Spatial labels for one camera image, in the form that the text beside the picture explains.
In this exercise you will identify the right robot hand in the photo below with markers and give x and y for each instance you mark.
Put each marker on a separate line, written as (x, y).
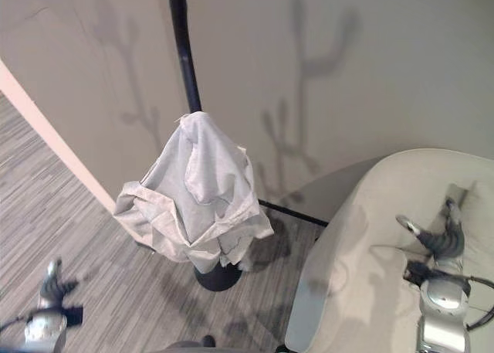
(444, 241)

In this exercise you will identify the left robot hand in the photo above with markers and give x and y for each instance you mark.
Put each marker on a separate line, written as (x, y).
(52, 285)

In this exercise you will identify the beige sofa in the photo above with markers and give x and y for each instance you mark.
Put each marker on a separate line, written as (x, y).
(359, 260)

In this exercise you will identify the black clothes rack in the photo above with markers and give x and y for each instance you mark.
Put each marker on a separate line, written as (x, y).
(190, 71)

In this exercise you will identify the black baseboard strip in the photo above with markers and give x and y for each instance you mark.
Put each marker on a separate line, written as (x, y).
(293, 213)

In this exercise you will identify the light grey garment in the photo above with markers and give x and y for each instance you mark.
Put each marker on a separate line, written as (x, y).
(208, 175)

